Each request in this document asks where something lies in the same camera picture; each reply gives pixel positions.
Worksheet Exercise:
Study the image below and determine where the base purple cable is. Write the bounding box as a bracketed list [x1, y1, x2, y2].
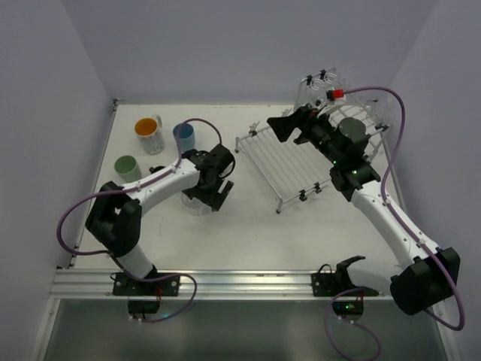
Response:
[135, 273, 198, 324]
[323, 284, 381, 361]

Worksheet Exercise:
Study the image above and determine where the clear glass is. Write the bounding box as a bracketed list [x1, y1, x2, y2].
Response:
[368, 96, 393, 124]
[181, 193, 212, 217]

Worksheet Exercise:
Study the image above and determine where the light green plastic cup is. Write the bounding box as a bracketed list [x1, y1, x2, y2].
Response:
[114, 155, 142, 183]

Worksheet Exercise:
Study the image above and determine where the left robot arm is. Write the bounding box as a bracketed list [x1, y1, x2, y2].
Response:
[86, 144, 235, 281]

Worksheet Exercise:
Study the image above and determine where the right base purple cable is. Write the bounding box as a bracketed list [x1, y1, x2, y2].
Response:
[323, 284, 381, 361]

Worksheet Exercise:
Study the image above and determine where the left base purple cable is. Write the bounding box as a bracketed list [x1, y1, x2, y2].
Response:
[135, 273, 198, 324]

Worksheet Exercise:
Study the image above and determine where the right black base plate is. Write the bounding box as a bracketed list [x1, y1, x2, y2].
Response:
[310, 256, 380, 297]

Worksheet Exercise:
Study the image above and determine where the light blue plastic cup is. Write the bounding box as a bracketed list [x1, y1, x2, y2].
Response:
[173, 123, 195, 153]

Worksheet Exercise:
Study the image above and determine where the left black controller box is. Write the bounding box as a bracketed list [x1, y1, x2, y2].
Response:
[127, 300, 160, 320]

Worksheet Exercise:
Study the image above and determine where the white patterned ceramic mug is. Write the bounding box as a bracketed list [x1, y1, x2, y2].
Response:
[135, 114, 165, 155]

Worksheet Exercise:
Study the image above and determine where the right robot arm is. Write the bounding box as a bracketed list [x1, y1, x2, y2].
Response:
[267, 107, 460, 315]

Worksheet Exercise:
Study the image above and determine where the metal wire dish rack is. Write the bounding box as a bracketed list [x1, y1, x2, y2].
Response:
[234, 68, 390, 214]

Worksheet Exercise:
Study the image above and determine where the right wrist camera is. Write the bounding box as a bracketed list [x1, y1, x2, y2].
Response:
[317, 88, 346, 114]

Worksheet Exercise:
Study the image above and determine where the right black controller box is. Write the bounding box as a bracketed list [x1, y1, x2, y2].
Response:
[331, 296, 365, 322]

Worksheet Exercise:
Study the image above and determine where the black controller box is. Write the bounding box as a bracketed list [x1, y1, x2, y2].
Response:
[331, 296, 365, 322]
[127, 300, 160, 320]

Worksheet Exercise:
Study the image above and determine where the aluminium mounting rail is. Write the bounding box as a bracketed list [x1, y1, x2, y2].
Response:
[52, 265, 444, 302]

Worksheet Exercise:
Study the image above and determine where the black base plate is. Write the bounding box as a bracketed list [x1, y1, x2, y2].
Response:
[110, 272, 180, 296]
[310, 256, 380, 297]

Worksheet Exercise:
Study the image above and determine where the dark blue ceramic cup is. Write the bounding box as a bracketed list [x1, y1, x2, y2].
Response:
[149, 165, 165, 174]

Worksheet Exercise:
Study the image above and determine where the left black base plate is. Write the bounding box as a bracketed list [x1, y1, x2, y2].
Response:
[110, 272, 180, 296]

